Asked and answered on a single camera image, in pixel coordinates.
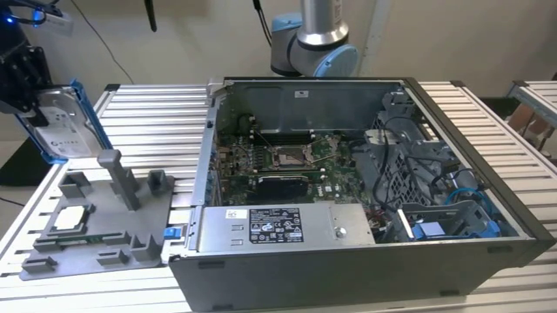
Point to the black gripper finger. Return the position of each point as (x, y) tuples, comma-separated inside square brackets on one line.
[(39, 119)]

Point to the hard disk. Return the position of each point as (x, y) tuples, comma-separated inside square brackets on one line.
[(65, 130)]

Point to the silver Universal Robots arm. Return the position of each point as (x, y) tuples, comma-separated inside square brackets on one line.
[(322, 23)]

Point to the grey disk bay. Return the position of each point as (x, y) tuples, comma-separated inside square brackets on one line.
[(461, 212)]

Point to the silver CPU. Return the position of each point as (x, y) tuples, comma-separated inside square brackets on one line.
[(69, 218)]

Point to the grey parts rack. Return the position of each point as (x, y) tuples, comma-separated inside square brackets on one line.
[(100, 215)]

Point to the black antenna rod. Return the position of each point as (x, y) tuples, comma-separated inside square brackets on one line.
[(150, 14)]

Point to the green RAM stick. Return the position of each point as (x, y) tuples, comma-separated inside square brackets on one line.
[(80, 239)]

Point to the blue case latch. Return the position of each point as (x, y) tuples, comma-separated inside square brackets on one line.
[(170, 233)]

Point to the thin metal locking lever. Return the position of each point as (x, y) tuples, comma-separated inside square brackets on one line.
[(266, 138)]

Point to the silver power supply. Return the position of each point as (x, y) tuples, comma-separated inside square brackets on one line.
[(218, 228)]

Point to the black RAM slots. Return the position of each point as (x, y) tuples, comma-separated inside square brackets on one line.
[(282, 138)]

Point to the CPU socket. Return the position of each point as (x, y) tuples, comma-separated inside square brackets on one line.
[(289, 157)]

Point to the black graphics card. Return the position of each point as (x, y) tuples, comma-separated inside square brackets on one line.
[(281, 187)]

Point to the green motherboard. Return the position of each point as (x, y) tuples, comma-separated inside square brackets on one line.
[(335, 182)]

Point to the open black PC case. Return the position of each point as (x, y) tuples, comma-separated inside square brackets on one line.
[(330, 277)]

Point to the blue carrier in bay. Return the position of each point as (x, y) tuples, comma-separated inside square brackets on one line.
[(429, 229)]

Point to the brown cardboard pieces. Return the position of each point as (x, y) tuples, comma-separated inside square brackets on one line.
[(528, 125)]

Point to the metal slat side table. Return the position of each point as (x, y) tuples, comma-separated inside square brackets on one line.
[(544, 93)]

